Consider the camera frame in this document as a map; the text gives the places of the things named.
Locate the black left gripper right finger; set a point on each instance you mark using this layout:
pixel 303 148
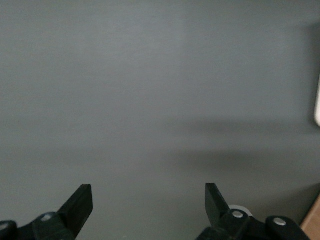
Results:
pixel 215 207

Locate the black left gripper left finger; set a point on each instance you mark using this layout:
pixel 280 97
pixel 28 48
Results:
pixel 72 215

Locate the beige rectangular tray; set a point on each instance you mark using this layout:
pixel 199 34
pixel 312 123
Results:
pixel 318 100

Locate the wooden two-drawer cabinet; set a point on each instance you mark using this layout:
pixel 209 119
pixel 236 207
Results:
pixel 313 225

